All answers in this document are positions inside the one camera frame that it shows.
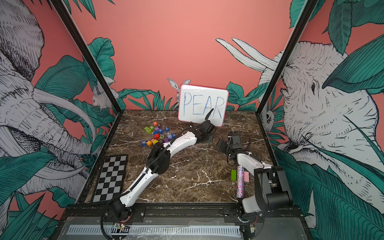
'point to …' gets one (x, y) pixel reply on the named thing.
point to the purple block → (166, 139)
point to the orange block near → (149, 143)
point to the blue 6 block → (144, 143)
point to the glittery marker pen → (240, 182)
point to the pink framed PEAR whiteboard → (195, 103)
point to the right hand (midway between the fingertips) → (221, 143)
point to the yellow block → (155, 141)
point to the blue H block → (160, 131)
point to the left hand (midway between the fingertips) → (212, 135)
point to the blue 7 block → (167, 129)
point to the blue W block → (173, 135)
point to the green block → (147, 129)
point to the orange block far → (155, 123)
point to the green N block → (162, 137)
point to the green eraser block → (233, 174)
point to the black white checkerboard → (111, 181)
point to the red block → (156, 136)
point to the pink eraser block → (246, 176)
